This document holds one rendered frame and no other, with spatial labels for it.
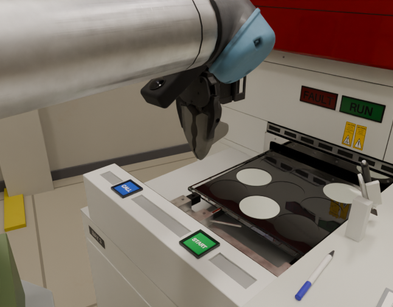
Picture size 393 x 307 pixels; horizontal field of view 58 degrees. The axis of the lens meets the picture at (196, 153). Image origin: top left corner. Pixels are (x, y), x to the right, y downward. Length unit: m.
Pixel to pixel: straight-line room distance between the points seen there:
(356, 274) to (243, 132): 0.77
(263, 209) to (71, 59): 0.73
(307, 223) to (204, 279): 0.34
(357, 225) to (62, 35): 0.63
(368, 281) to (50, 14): 0.60
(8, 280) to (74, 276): 1.34
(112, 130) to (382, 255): 2.43
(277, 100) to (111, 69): 0.97
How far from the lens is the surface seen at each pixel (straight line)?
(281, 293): 0.62
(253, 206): 0.91
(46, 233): 2.42
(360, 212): 0.72
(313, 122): 1.13
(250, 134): 1.30
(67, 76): 0.24
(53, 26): 0.24
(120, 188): 0.87
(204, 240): 0.70
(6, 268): 0.76
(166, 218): 0.77
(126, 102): 2.86
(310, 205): 0.95
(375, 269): 0.71
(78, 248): 2.25
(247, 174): 1.05
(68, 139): 2.86
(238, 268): 0.66
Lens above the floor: 1.41
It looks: 26 degrees down
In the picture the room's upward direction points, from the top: straight up
